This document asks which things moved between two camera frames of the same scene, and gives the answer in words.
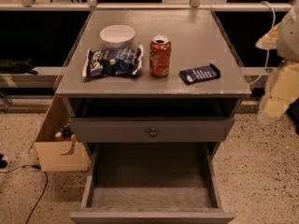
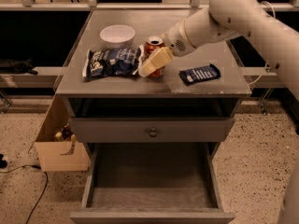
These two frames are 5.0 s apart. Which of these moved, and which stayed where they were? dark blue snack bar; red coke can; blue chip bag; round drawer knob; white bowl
Moved: red coke can
Stayed: dark blue snack bar; white bowl; round drawer knob; blue chip bag
